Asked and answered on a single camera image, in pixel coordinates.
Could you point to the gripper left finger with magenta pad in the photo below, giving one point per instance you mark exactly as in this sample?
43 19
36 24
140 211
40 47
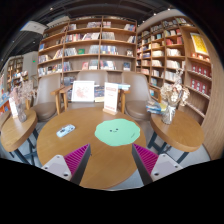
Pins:
70 167

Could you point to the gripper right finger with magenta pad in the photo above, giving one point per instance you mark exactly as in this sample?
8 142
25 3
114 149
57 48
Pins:
151 166

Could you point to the light blue computer mouse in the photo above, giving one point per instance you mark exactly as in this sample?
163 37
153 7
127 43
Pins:
65 130

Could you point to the green round mouse pad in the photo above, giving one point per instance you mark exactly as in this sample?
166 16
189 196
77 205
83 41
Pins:
117 132

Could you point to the round wooden centre table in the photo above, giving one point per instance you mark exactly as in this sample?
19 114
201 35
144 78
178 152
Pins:
107 166

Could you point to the round wooden table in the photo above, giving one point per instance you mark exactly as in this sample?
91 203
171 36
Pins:
107 166
14 132
183 133

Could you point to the round wooden right table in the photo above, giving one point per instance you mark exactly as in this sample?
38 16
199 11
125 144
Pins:
183 133

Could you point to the stack of books on chair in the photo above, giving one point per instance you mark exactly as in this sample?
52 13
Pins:
155 107

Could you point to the beige armchair right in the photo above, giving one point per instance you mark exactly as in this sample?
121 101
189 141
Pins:
139 95

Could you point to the round wooden left table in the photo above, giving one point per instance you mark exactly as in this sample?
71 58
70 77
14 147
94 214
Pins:
14 132

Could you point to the beige armchair left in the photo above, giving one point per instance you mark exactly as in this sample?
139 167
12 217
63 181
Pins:
45 103

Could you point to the glass vase dried flowers right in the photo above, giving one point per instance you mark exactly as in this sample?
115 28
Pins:
173 94

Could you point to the glass vase dried flowers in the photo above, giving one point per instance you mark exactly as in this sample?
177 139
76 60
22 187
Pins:
20 94
173 94

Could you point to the white framed picture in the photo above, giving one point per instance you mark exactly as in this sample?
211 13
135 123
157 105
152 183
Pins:
83 91

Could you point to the small white sign left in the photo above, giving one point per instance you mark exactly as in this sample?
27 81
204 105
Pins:
13 108

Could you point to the sign in wooden stand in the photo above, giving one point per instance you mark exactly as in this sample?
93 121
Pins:
110 98

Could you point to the glass vase dried flowers left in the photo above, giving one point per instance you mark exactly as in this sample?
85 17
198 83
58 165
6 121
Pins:
20 94

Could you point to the distant wooden bookshelf left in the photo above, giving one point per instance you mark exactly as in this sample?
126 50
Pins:
15 72

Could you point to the wooden bookshelf right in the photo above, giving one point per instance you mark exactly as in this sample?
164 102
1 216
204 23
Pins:
165 46

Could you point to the wooden bookshelf centre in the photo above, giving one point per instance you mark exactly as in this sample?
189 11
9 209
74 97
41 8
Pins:
88 43

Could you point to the yellow poster on shelf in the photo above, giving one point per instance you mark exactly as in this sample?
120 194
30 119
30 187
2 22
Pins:
199 44

